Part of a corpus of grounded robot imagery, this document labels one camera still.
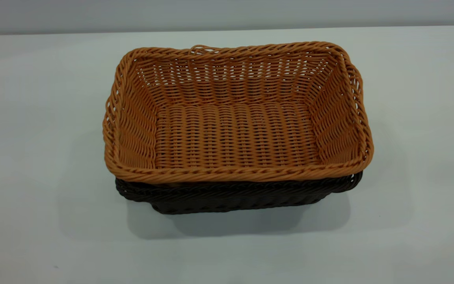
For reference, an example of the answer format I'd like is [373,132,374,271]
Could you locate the black woven wicker basket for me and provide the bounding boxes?
[115,171,363,215]

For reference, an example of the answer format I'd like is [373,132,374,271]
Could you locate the orange woven wicker basket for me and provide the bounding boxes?
[102,41,374,184]

